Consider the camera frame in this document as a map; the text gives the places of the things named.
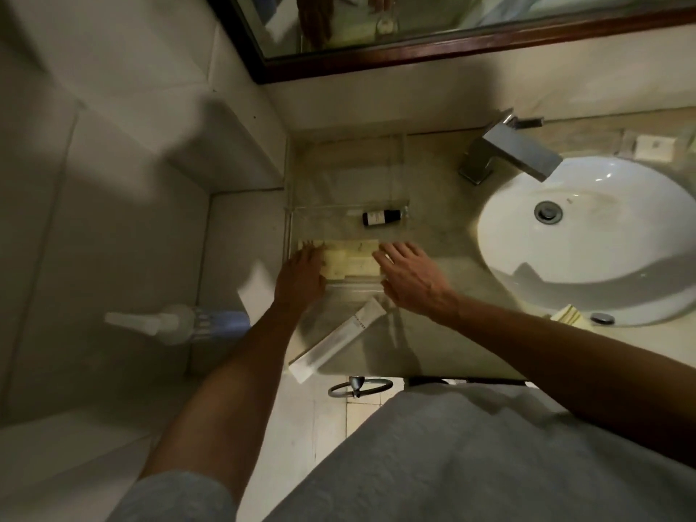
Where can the small square white packet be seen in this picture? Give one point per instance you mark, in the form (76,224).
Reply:
(655,147)

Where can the chrome square faucet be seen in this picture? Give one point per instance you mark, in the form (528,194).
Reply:
(516,149)

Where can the person's right forearm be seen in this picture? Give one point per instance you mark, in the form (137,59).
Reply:
(571,364)

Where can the person's left forearm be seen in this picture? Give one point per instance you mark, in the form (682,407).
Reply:
(228,391)

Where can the person's grey shirt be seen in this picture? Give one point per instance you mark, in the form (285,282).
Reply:
(462,462)

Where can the transparent tray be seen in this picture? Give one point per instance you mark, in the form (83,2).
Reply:
(337,222)

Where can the small dark toiletry bottle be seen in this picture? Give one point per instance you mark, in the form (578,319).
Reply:
(380,217)

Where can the long white toothbrush packet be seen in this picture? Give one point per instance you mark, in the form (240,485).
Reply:
(337,339)

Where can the person's right hand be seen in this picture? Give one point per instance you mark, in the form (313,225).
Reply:
(416,279)

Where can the blue spray bottle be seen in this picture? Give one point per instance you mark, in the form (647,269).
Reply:
(179,323)

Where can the white sink basin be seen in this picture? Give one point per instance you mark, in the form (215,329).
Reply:
(598,255)

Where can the person's left hand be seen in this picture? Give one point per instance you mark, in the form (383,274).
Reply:
(302,279)

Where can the wooden framed mirror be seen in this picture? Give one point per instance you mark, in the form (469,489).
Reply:
(489,10)

